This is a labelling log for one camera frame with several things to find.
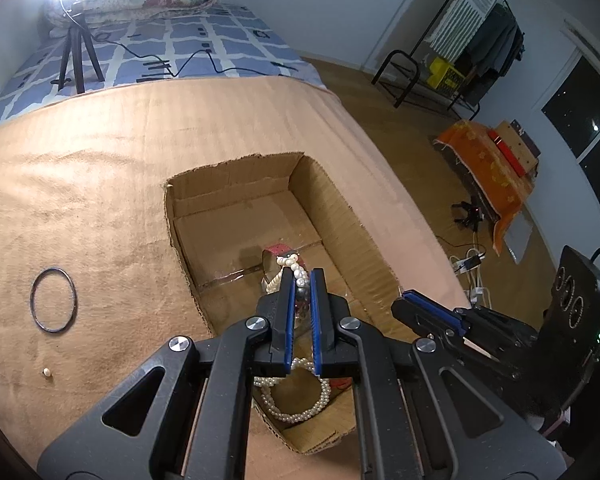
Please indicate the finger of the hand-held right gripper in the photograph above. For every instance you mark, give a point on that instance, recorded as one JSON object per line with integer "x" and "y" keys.
{"x": 415, "y": 317}
{"x": 432, "y": 305}

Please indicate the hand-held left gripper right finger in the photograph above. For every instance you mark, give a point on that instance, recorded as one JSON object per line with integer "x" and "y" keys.
{"x": 319, "y": 330}

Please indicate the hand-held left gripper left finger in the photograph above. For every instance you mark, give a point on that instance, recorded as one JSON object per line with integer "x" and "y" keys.
{"x": 286, "y": 330}

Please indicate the white power strip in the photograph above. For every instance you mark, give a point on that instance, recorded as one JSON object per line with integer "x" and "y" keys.
{"x": 462, "y": 262}

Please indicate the grey floor mat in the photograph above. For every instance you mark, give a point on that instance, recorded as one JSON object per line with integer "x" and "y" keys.
{"x": 517, "y": 240}

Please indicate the small black floor device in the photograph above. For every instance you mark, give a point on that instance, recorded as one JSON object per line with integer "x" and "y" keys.
{"x": 469, "y": 214}

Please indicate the red flat case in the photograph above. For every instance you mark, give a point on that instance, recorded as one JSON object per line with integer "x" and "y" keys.
{"x": 507, "y": 152}

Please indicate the small brown cardboard box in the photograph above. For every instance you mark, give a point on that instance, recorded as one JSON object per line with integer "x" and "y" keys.
{"x": 517, "y": 147}

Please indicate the dark window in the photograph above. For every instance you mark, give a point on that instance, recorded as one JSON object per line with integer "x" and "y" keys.
{"x": 580, "y": 125}

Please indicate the tan blanket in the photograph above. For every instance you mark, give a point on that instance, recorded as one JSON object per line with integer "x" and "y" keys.
{"x": 105, "y": 185}

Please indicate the yellow box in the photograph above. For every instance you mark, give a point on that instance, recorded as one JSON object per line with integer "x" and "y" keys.
{"x": 442, "y": 72}

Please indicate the black clothes rack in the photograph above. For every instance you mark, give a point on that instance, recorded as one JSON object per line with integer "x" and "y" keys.
{"x": 395, "y": 57}

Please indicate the black bangle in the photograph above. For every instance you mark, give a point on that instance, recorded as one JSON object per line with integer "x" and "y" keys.
{"x": 32, "y": 300}

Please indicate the dark hanging clothes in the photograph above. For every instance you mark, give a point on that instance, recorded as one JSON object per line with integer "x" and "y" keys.
{"x": 500, "y": 40}

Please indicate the striped white towel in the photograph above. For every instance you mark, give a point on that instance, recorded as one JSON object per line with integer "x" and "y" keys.
{"x": 467, "y": 10}

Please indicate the blue checkered bed sheet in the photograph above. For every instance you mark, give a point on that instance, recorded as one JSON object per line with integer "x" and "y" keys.
{"x": 240, "y": 35}

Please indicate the black tripod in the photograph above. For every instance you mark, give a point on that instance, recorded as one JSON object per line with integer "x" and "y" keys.
{"x": 75, "y": 60}

